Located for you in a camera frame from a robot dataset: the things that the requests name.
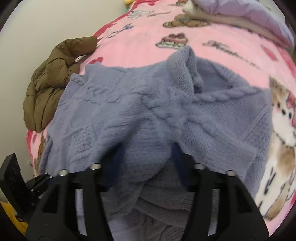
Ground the lavender knit hooded cardigan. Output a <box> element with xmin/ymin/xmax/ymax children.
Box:
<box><xmin>39</xmin><ymin>47</ymin><xmax>272</xmax><ymax>240</ymax></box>

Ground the lavender folded quilt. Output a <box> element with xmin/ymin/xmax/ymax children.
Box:
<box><xmin>193</xmin><ymin>0</ymin><xmax>295</xmax><ymax>47</ymax></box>

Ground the pink cartoon bed blanket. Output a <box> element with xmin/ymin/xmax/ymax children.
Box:
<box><xmin>27</xmin><ymin>1</ymin><xmax>295</xmax><ymax>233</ymax></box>

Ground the yellow plush toy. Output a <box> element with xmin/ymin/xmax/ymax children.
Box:
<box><xmin>125</xmin><ymin>0</ymin><xmax>135</xmax><ymax>4</ymax></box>

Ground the brown puffer jacket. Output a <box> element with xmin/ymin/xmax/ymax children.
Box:
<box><xmin>23</xmin><ymin>36</ymin><xmax>98</xmax><ymax>133</ymax></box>

